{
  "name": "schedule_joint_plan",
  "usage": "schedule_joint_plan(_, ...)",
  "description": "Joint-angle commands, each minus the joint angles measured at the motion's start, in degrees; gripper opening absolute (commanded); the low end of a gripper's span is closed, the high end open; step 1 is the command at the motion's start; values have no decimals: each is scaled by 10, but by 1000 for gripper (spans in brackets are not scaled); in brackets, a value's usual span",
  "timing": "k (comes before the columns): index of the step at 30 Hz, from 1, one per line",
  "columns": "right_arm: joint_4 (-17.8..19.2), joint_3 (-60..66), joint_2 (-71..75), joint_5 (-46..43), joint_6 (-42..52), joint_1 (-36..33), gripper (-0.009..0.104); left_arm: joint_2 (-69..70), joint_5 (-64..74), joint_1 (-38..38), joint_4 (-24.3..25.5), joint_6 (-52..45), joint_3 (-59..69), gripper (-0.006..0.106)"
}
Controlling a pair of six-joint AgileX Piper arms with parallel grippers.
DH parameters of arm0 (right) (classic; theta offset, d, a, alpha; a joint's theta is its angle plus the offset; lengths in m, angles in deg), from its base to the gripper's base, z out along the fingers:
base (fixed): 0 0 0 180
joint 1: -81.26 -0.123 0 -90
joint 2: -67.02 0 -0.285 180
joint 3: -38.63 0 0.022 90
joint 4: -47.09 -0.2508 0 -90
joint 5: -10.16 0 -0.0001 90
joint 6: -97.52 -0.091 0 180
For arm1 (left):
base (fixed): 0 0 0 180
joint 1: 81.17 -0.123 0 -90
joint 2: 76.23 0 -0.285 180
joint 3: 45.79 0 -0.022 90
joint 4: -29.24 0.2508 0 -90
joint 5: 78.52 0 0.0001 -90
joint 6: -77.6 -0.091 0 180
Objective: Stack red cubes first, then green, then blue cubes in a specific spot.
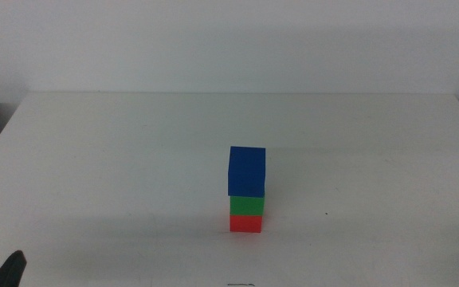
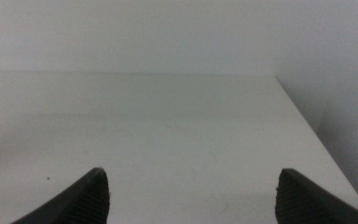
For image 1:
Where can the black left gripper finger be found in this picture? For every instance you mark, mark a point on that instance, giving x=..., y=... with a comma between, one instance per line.
x=11, y=271

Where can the blue cube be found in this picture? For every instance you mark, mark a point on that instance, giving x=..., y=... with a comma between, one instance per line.
x=247, y=171

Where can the red cube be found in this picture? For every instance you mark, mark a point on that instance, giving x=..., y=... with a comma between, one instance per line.
x=245, y=224

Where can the green cube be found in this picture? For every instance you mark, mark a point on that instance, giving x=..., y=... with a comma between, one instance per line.
x=247, y=206

